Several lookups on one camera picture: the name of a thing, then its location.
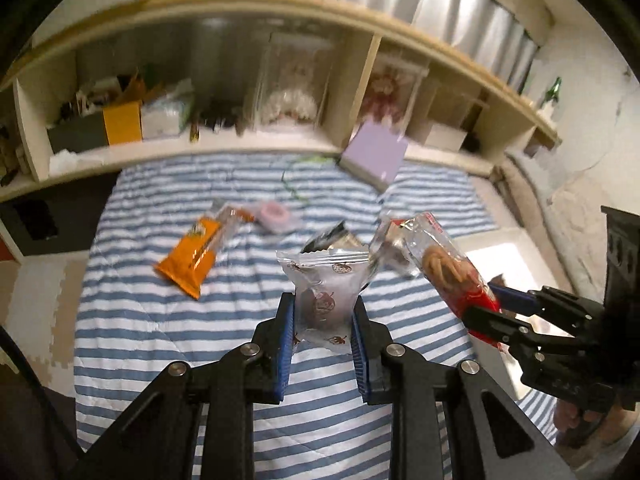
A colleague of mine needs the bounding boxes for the grey translucent pastry packet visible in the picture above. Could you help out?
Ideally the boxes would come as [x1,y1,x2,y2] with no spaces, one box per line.
[277,248,372,354]

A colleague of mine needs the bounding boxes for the red dress doll in case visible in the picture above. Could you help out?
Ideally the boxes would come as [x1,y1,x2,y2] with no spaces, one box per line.
[358,54,430,134]

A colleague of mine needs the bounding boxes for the purple hardcover book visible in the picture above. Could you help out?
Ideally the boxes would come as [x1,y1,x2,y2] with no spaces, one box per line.
[338,122,408,193]

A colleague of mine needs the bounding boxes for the blue white striped blanket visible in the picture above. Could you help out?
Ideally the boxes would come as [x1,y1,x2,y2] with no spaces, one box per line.
[74,154,501,479]

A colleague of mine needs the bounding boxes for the orange and black box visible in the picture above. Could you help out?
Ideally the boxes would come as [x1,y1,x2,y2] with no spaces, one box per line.
[48,102,142,154]

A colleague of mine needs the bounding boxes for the gold biscuit pack black wrap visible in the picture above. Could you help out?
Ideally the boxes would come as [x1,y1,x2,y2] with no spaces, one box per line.
[300,221,370,264]

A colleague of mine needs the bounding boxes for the white tissue box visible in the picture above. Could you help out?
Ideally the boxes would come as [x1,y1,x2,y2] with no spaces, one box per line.
[140,78,195,141]

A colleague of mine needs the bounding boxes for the green glass bottle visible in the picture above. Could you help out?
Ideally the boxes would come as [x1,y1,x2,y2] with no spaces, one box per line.
[538,77,562,118]

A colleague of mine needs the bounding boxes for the white dress doll in case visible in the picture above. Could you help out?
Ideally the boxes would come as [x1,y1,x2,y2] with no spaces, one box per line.
[248,32,335,133]

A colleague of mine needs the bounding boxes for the pink round snack packet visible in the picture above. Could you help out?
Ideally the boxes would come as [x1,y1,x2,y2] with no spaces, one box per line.
[252,200,296,234]

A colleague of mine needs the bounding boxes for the small white box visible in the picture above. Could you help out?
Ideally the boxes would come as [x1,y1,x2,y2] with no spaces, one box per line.
[408,120,466,152]

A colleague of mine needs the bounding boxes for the red cookie snack packet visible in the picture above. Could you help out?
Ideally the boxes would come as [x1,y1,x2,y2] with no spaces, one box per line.
[370,211,501,318]

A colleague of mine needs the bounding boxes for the wooden headboard shelf unit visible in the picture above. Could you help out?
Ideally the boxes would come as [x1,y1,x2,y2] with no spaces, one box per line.
[1,0,560,200]

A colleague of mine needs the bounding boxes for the grey beige folded blankets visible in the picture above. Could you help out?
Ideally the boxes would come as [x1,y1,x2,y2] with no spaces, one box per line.
[489,156,574,292]

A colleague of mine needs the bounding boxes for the white cardboard tray box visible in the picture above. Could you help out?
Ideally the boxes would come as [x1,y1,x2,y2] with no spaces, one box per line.
[456,228,558,401]

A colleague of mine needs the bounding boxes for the person's right hand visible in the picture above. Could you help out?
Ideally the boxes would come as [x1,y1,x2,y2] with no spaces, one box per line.
[553,400,639,448]

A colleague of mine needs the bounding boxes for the orange snack packet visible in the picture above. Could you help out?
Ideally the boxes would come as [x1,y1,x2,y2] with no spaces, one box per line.
[154,216,222,299]

